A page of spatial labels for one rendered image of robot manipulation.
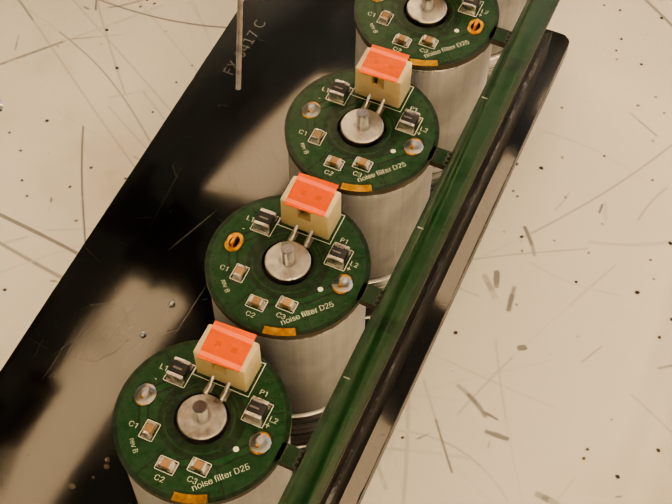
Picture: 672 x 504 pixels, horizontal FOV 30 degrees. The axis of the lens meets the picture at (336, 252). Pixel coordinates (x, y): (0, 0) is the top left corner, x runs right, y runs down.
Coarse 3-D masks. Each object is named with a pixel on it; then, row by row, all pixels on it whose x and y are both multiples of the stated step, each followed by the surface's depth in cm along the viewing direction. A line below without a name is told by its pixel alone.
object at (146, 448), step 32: (160, 352) 18; (192, 352) 18; (128, 384) 18; (160, 384) 18; (192, 384) 18; (224, 384) 18; (256, 384) 18; (128, 416) 18; (160, 416) 18; (256, 416) 17; (288, 416) 18; (128, 448) 17; (160, 448) 17; (192, 448) 17; (224, 448) 17; (160, 480) 17; (192, 480) 17; (224, 480) 17; (256, 480) 17
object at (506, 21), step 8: (504, 0) 23; (512, 0) 24; (520, 0) 24; (504, 8) 24; (512, 8) 24; (520, 8) 24; (504, 16) 24; (512, 16) 24; (504, 24) 24; (512, 24) 24; (496, 48) 25; (496, 56) 25; (488, 72) 25
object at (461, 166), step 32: (544, 0) 22; (512, 32) 21; (544, 32) 21; (512, 64) 21; (480, 96) 21; (512, 96) 21; (480, 128) 20; (448, 160) 20; (480, 160) 20; (448, 192) 20; (416, 224) 19; (448, 224) 19; (416, 256) 19; (384, 288) 19; (416, 288) 19; (384, 320) 18; (384, 352) 18; (352, 384) 18; (352, 416) 18; (288, 448) 17; (320, 448) 17; (320, 480) 17
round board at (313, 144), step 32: (320, 96) 21; (352, 96) 21; (416, 96) 21; (288, 128) 20; (320, 128) 20; (416, 128) 20; (320, 160) 20; (352, 160) 20; (384, 160) 20; (416, 160) 20; (352, 192) 20; (384, 192) 20
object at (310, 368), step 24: (264, 264) 19; (312, 264) 19; (216, 312) 19; (360, 312) 19; (312, 336) 18; (336, 336) 19; (360, 336) 20; (288, 360) 19; (312, 360) 19; (336, 360) 20; (288, 384) 20; (312, 384) 20; (336, 384) 20; (312, 408) 21; (312, 432) 21
